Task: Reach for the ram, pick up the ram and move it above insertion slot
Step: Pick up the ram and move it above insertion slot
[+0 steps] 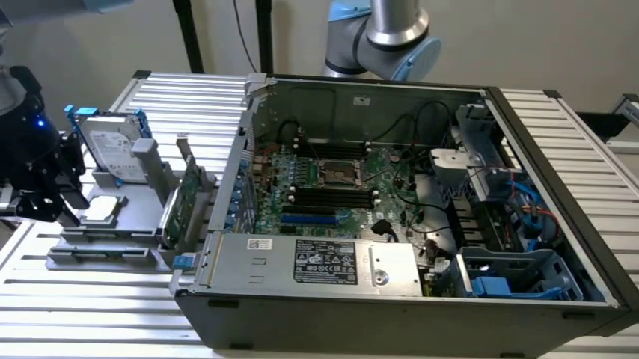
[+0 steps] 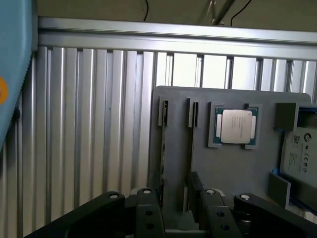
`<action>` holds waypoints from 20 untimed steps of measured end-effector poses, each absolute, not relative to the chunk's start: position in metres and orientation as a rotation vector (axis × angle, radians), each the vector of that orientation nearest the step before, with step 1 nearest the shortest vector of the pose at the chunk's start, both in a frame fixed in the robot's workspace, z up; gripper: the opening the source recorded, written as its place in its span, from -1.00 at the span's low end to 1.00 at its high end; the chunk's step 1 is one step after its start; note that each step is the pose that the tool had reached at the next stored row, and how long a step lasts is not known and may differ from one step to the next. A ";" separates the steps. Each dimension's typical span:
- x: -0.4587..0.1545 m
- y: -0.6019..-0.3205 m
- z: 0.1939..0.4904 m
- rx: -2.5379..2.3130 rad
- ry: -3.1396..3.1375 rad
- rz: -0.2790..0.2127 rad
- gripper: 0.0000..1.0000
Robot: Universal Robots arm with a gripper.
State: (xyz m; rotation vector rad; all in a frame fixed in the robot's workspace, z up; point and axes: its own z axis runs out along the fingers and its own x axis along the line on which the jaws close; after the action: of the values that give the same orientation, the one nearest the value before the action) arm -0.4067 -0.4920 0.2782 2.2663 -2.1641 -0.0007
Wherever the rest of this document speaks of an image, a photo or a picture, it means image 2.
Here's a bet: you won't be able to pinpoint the grey parts rack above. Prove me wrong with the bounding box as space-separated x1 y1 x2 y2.
148 85 312 238

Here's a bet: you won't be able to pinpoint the CPU with silver lid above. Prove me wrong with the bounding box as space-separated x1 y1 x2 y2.
213 106 260 145

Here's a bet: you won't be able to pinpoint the silver disk drive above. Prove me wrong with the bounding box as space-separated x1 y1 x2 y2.
279 125 317 189

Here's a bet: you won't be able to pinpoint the blue disk tray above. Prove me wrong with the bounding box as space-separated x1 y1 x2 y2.
268 104 317 217

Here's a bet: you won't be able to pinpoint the silver metal stand legs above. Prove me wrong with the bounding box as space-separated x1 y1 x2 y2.
198 0 236 26

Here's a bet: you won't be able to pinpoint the teal housing with orange button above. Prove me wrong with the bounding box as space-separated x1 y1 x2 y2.
0 0 38 156

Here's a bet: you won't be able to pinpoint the aluminium frame rail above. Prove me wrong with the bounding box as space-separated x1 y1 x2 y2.
37 15 317 61

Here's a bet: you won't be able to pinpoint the black cable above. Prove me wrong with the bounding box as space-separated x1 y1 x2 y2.
142 0 150 22
229 0 251 26

